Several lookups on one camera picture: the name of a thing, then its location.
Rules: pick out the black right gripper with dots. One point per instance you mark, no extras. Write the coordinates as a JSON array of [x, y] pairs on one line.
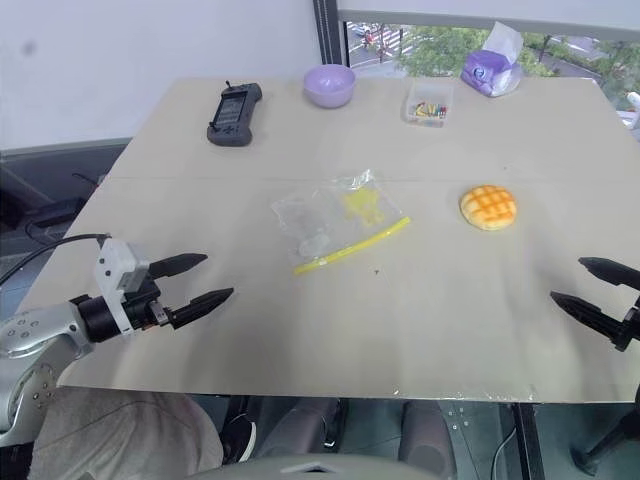
[[631, 325]]

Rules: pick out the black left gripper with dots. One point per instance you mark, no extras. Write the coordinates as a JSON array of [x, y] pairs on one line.
[[142, 307]]

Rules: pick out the round golden crosshatched bread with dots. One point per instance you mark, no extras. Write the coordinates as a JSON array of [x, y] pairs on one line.
[[488, 206]]

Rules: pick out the clear yellow-seal zip bag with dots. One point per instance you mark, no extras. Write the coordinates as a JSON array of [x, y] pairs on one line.
[[325, 220]]

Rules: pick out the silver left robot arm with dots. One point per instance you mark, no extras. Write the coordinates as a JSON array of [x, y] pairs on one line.
[[35, 330]]

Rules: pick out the black stand base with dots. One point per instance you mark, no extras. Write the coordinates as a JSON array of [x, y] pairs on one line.
[[607, 440]]

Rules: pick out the black table leg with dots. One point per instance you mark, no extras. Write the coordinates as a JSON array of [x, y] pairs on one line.
[[531, 440]]

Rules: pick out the grey fabric shape under table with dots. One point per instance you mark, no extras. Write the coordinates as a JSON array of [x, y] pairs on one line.
[[125, 435]]

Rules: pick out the black shoe with white sole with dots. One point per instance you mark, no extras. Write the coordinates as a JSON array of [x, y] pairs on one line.
[[240, 442]]

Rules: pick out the black handheld controller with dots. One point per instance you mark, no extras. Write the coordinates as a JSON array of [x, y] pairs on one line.
[[234, 114]]

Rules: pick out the dark rounded shape under table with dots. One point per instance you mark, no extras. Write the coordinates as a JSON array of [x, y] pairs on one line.
[[300, 425], [427, 427]]

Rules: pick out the white object beyond table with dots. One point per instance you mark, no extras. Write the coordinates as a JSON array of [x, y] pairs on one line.
[[632, 107]]

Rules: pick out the grey rounded robot body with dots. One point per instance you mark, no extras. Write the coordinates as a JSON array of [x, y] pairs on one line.
[[320, 469]]

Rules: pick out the purple plastic bowl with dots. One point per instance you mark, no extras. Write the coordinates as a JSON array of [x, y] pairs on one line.
[[329, 86]]

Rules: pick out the purple tissue pack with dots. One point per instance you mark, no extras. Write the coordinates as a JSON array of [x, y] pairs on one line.
[[487, 70]]

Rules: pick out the clear box of colourful pins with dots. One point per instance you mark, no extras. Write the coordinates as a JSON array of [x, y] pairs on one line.
[[426, 104]]

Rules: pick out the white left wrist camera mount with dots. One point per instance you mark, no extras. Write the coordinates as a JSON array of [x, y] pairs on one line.
[[114, 260]]

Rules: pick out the grey wall ledge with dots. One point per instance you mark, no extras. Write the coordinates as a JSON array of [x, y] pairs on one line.
[[60, 150]]

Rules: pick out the dark window frame post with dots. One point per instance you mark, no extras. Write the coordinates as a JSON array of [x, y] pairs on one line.
[[326, 30]]

